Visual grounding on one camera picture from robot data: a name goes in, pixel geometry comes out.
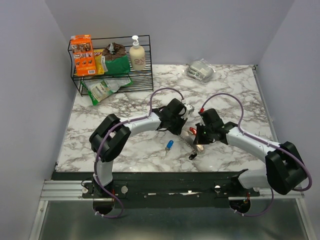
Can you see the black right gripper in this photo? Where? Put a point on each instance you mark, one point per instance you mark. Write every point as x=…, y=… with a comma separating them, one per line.
x=198, y=139

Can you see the red handled key organizer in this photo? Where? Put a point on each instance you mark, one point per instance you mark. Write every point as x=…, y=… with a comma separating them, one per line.
x=188, y=138

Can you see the green white snack bag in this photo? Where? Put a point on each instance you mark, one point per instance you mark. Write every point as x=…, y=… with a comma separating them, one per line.
x=100, y=89

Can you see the orange product box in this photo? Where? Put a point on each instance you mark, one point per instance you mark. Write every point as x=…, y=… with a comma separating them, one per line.
x=83, y=55

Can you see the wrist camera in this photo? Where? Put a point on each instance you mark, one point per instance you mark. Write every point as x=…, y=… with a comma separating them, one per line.
x=188, y=110
x=202, y=123

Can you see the clear plastic wrapped package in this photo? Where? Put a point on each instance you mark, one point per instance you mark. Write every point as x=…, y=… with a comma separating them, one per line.
x=200, y=70

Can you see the blue tagged key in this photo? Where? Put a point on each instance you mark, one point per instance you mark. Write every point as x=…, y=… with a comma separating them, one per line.
x=168, y=147

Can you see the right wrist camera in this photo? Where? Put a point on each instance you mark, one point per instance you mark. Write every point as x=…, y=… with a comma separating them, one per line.
x=202, y=123

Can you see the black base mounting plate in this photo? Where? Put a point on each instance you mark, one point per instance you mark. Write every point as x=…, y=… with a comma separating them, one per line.
x=164, y=190

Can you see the cream pump soap bottle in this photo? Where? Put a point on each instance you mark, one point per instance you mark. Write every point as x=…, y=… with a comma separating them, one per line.
x=137, y=55

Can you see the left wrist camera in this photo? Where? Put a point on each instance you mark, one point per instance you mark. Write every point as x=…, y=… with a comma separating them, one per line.
x=188, y=110

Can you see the yellow snack bag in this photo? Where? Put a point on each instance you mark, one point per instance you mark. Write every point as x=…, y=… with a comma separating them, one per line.
x=98, y=61

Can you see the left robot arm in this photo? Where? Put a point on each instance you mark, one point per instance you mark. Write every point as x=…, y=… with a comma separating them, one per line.
x=110, y=137

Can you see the black wire shelf rack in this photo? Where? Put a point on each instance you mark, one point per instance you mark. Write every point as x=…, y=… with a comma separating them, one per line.
x=142, y=80

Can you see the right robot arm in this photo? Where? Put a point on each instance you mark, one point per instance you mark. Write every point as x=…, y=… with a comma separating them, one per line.
x=283, y=170

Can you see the green brown bag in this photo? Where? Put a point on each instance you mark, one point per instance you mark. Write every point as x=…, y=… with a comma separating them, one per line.
x=115, y=60

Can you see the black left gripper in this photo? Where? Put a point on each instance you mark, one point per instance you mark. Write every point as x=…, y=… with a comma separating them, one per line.
x=178, y=131

